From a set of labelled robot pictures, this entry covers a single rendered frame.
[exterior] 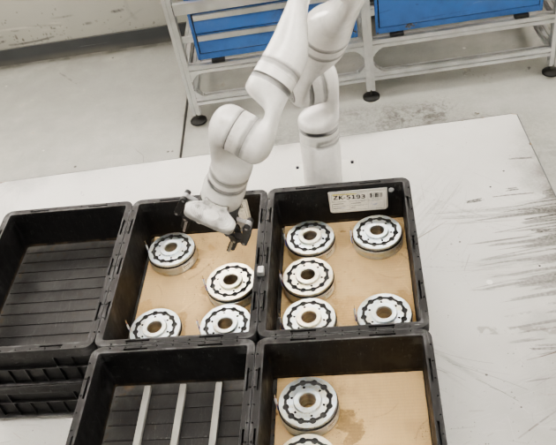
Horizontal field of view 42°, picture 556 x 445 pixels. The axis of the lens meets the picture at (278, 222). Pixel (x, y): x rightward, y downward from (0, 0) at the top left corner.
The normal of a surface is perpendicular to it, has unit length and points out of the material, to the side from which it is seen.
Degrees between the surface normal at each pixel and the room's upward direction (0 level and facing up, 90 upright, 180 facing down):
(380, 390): 0
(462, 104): 0
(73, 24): 90
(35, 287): 0
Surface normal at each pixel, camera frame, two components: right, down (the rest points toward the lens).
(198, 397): -0.15, -0.73
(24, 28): 0.02, 0.68
